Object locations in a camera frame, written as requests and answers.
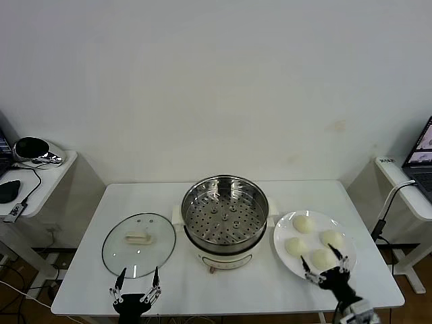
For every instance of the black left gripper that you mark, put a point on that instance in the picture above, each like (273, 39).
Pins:
(130, 303)

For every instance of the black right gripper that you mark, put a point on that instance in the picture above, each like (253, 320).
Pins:
(337, 281)

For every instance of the white steamed baozi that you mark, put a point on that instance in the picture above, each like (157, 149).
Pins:
(331, 238)
(303, 224)
(322, 259)
(296, 247)

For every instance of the glass pot lid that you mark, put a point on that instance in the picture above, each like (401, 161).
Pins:
(114, 243)

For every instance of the stainless steel steamer basket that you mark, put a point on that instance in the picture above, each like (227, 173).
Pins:
(202, 202)

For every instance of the white round plate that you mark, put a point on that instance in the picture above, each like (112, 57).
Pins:
(287, 263)

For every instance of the black power adapter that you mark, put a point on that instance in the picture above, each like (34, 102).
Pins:
(378, 229)

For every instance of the cream electric cooking pot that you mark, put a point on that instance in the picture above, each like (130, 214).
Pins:
(226, 261)

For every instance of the white side table with label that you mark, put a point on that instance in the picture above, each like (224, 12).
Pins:
(391, 172)

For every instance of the small printed table label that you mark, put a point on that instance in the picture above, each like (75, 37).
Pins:
(386, 160)

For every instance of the open laptop pink screen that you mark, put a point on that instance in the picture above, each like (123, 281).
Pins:
(420, 162)

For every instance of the grey usb hub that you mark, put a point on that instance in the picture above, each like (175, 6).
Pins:
(14, 212)

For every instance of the black computer mouse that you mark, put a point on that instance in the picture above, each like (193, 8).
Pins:
(9, 191)

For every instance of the shiny chrome rounded device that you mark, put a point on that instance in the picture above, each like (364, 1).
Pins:
(30, 148)

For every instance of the dark laptop edge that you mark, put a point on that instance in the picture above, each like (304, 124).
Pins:
(3, 148)

